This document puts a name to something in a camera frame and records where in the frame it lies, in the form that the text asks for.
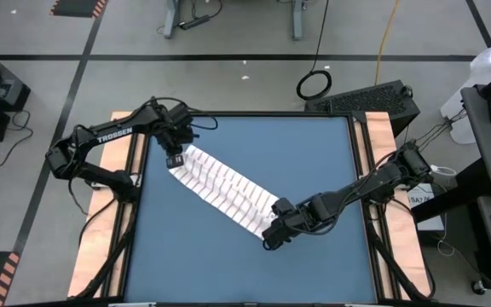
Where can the white labelled box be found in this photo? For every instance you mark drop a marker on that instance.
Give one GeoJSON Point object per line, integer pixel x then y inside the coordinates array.
{"type": "Point", "coordinates": [420, 200]}

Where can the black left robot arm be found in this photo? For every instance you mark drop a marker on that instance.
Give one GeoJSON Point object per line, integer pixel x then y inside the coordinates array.
{"type": "Point", "coordinates": [113, 133]}

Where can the white padded seat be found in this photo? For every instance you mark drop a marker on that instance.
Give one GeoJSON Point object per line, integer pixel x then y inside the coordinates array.
{"type": "Point", "coordinates": [490, 64]}

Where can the black diagonal stand leg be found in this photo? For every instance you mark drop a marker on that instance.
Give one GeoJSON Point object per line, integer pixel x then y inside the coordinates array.
{"type": "Point", "coordinates": [450, 196]}

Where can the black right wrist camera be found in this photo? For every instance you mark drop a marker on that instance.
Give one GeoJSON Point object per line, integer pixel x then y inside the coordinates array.
{"type": "Point", "coordinates": [283, 206]}

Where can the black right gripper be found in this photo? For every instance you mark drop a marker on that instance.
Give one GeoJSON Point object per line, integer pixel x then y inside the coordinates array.
{"type": "Point", "coordinates": [296, 224]}

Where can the grey desk leg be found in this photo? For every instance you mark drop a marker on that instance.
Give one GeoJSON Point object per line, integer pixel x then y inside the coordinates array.
{"type": "Point", "coordinates": [295, 21]}
{"type": "Point", "coordinates": [171, 17]}

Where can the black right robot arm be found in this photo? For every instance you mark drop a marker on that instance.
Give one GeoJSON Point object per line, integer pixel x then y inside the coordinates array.
{"type": "Point", "coordinates": [373, 181]}

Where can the black computer tower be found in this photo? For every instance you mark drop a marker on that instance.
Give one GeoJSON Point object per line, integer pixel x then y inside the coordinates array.
{"type": "Point", "coordinates": [365, 100]}

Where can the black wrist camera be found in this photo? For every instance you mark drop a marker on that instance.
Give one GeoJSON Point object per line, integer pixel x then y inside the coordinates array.
{"type": "Point", "coordinates": [180, 115]}
{"type": "Point", "coordinates": [283, 206]}

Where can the black caster wheel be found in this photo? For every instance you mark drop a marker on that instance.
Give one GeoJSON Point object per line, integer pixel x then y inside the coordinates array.
{"type": "Point", "coordinates": [479, 287]}

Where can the white towel with red stripes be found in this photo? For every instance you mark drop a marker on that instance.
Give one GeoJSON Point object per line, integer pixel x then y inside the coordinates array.
{"type": "Point", "coordinates": [224, 187]}

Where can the light wooden side board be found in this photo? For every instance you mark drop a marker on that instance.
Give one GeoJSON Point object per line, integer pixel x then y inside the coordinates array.
{"type": "Point", "coordinates": [96, 256]}
{"type": "Point", "coordinates": [382, 136]}

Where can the black power strip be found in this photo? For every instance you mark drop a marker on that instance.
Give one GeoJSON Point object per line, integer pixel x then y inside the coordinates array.
{"type": "Point", "coordinates": [194, 22]}

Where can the black table frame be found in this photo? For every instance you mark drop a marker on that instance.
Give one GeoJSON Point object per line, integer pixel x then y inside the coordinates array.
{"type": "Point", "coordinates": [250, 114]}

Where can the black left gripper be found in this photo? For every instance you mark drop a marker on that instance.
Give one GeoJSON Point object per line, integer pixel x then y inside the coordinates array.
{"type": "Point", "coordinates": [175, 138]}

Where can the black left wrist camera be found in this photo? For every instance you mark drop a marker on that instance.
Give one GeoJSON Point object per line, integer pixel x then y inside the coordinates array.
{"type": "Point", "coordinates": [180, 115]}

